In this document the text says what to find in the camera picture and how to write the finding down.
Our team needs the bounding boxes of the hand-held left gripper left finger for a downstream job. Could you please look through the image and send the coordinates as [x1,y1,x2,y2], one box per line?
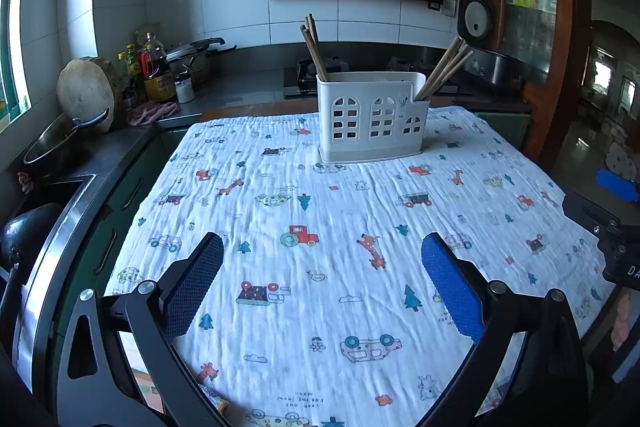
[54,232,236,427]

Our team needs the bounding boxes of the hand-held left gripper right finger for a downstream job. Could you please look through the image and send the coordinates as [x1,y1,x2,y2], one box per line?
[421,232,587,427]

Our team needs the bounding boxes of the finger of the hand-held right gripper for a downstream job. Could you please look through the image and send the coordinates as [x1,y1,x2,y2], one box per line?
[596,168,640,204]
[561,192,624,239]

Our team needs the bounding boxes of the white plastic utensil holder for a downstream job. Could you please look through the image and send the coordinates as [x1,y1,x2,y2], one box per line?
[316,72,430,164]

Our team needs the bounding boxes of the group of brown wooden chopsticks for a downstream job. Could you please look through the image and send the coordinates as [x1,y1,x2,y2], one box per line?
[299,13,474,104]

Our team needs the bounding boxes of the person's right hand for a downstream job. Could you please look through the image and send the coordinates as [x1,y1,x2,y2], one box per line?
[611,296,634,352]

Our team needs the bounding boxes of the green lower cabinet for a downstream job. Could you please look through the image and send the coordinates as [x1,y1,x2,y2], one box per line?
[474,112,532,148]

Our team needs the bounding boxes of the white printed cloth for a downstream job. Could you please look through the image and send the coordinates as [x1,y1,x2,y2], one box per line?
[102,106,619,427]

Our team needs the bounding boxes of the steel sink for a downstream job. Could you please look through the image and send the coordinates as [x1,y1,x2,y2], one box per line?
[12,173,97,388]

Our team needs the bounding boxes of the wooden glass door cabinet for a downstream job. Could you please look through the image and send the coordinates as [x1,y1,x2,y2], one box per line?
[472,0,597,168]

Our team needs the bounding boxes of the black round pan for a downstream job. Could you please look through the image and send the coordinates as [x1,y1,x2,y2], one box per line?
[0,202,64,269]

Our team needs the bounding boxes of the rice cooker with open lid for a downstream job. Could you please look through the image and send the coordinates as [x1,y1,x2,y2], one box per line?
[457,0,527,88]

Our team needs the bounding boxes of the pink rag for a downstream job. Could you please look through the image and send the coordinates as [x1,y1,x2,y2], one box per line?
[126,101,180,127]

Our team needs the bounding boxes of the small white jar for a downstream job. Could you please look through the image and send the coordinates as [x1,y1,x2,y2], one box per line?
[174,74,195,104]

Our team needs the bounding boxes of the yellow label oil bottle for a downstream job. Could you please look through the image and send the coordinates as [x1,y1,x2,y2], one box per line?
[141,32,177,104]

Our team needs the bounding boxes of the round wooden chopping block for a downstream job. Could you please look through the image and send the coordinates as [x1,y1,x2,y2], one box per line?
[56,56,127,134]

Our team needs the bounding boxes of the steel pressure cooker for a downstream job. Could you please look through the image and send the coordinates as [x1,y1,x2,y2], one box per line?
[166,37,237,84]

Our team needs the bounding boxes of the green seasoning bottle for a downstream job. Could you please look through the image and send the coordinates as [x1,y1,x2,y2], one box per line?
[124,44,144,94]

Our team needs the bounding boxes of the gas stove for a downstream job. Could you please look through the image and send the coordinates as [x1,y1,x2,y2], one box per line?
[282,56,472,100]

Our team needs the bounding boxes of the window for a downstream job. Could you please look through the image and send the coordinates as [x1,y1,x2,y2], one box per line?
[0,0,32,124]

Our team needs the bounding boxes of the steel wok with black handle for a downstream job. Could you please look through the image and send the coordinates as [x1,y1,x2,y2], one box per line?
[22,108,111,168]

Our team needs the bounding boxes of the wall socket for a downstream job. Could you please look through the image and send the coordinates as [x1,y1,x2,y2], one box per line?
[427,0,459,18]

